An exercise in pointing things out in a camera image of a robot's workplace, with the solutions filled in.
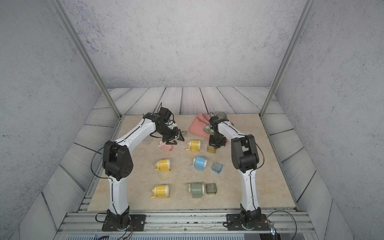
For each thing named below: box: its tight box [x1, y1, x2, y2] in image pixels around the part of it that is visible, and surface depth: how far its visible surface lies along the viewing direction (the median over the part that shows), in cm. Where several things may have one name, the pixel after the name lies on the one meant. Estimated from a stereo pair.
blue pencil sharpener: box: [190, 156, 208, 171], surface depth 89 cm
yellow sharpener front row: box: [151, 185, 170, 199], surface depth 78 cm
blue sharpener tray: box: [211, 161, 224, 174], surface depth 93 cm
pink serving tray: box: [189, 113, 211, 139], surface depth 118 cm
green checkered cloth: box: [203, 122, 214, 136], surface depth 113 cm
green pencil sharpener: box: [185, 182, 205, 199], surface depth 79 cm
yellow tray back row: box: [207, 144, 217, 154], surface depth 101 cm
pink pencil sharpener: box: [158, 140, 173, 152], surface depth 100 cm
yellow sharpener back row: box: [185, 140, 201, 153], surface depth 97 cm
